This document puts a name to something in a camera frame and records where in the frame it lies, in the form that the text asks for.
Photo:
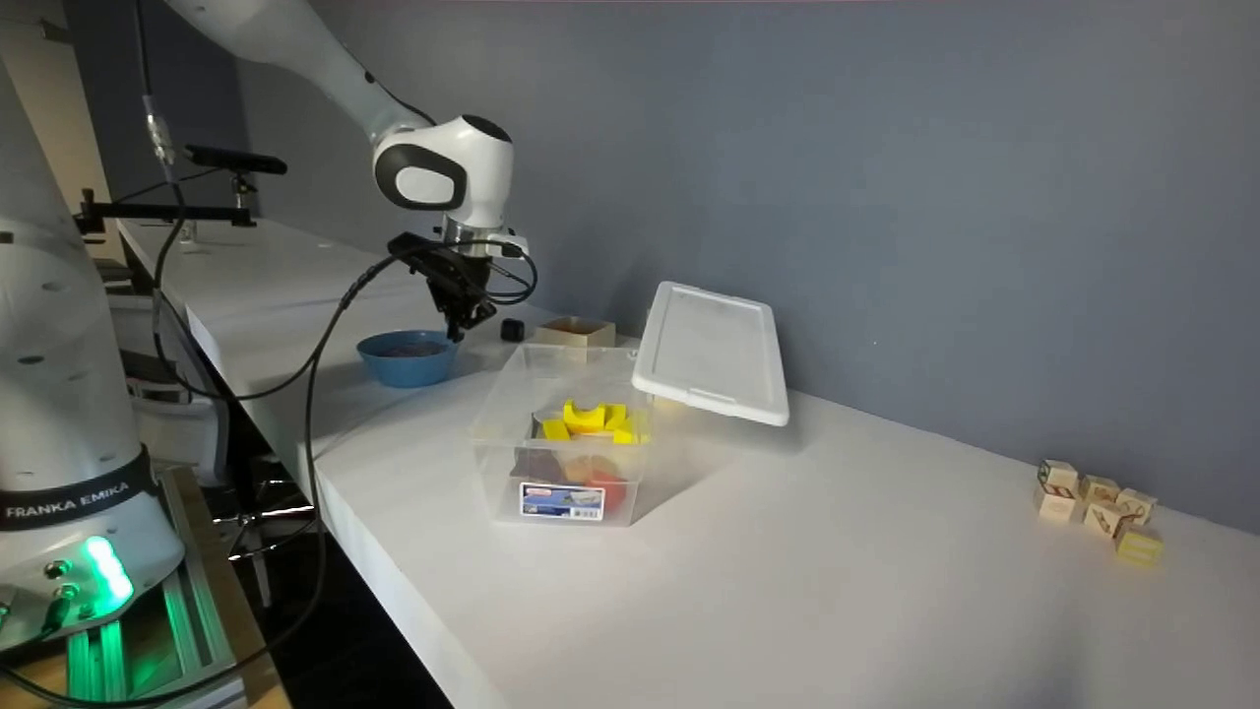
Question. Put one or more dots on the flat wooden block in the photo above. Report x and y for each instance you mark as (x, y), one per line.
(575, 336)

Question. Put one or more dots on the aluminium profile rail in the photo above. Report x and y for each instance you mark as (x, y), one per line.
(198, 643)

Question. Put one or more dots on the clear plastic bin lid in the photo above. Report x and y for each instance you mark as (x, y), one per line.
(714, 357)

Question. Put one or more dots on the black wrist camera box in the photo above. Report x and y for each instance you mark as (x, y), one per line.
(416, 252)

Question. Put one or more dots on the white equipment box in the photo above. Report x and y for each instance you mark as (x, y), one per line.
(171, 419)

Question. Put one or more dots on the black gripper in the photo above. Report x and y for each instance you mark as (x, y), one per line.
(465, 275)

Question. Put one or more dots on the clear plastic storage bin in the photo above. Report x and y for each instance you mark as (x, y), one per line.
(575, 497)

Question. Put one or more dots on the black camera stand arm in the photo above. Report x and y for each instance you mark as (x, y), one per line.
(160, 210)

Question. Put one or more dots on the brown block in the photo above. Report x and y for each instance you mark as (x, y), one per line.
(539, 464)

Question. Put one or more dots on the black stereo camera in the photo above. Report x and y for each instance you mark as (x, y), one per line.
(238, 160)

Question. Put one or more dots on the wooden base board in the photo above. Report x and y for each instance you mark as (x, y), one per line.
(217, 577)

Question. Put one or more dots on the yellow toy piece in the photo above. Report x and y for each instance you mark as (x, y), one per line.
(591, 419)

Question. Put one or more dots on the small black cube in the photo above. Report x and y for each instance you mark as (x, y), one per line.
(514, 328)

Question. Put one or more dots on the red block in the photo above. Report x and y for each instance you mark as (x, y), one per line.
(604, 479)

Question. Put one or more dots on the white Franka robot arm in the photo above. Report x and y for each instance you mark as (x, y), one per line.
(63, 396)

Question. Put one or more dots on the blue bowl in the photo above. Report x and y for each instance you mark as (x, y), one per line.
(407, 361)

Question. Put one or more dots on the small wooden cube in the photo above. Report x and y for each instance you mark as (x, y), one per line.
(1141, 545)
(1057, 509)
(1101, 488)
(1141, 500)
(1057, 472)
(1109, 520)

